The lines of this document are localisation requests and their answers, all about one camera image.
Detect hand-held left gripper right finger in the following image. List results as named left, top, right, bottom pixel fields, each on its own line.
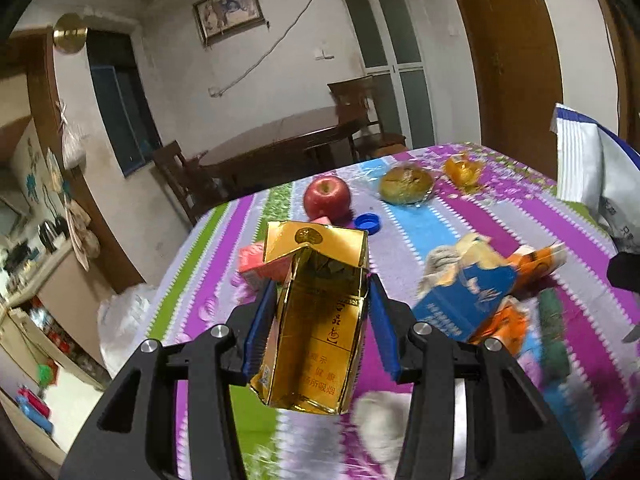
left=367, top=275, right=586, bottom=480

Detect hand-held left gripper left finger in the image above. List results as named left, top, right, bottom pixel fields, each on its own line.
left=60, top=280, right=278, bottom=480

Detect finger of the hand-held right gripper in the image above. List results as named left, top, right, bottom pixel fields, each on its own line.
left=606, top=252, right=640, bottom=293

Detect gold cigarette box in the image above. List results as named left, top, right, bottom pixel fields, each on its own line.
left=248, top=220, right=371, bottom=416

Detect blue cigarette box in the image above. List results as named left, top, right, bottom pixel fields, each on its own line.
left=412, top=262, right=518, bottom=343

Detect orange snack bag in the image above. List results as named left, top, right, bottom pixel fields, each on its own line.
left=470, top=242, right=568, bottom=356

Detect white and blue plastic bag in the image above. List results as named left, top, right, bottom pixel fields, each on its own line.
left=550, top=103, right=640, bottom=256

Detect red drink carton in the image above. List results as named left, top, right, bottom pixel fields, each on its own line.
left=237, top=215, right=335, bottom=287

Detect green scrubbing pad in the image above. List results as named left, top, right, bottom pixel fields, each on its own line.
left=537, top=287, right=572, bottom=378

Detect white crumpled tissue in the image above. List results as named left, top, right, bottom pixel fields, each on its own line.
left=352, top=392, right=413, bottom=463

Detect crumpled tissue with tan scraps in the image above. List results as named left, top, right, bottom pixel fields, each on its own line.
left=419, top=234, right=506, bottom=296

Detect blue bottle cap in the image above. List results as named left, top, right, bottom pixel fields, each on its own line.
left=354, top=213, right=383, bottom=235

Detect striped floral tablecloth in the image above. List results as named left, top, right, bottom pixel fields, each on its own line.
left=162, top=142, right=640, bottom=480

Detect white plastic bag on floor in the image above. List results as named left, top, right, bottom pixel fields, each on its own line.
left=96, top=284, right=160, bottom=377

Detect red apple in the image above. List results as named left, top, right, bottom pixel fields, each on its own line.
left=303, top=176, right=352, bottom=221

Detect bread bun in clear wrap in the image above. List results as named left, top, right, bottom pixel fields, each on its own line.
left=377, top=164, right=435, bottom=206

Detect wooden chair with slatted back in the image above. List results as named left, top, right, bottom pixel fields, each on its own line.
left=151, top=140, right=228, bottom=226

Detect yellow crumpled wrapper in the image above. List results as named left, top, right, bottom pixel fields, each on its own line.
left=444, top=152, right=485, bottom=192

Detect dark wooden dining table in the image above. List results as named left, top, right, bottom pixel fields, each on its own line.
left=199, top=106, right=363, bottom=188

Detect hanging woven bags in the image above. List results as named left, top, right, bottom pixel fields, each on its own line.
left=64, top=199, right=102, bottom=272

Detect wooden chair with carved back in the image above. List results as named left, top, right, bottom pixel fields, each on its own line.
left=327, top=76, right=407, bottom=162

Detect kitchen counter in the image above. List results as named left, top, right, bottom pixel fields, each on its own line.
left=0, top=240, right=108, bottom=391

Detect brown wooden door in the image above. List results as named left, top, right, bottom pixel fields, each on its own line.
left=442, top=0, right=567, bottom=181

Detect hanging clear plastic bag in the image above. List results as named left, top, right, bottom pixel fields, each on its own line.
left=55, top=101, right=88, bottom=169

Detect white glazed door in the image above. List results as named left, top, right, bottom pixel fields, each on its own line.
left=335, top=0, right=436, bottom=150

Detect wall cable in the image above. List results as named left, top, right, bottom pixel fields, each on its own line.
left=208, top=0, right=337, bottom=99

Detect brass round wall ornament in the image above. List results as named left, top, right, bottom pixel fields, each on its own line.
left=53, top=12, right=89, bottom=54

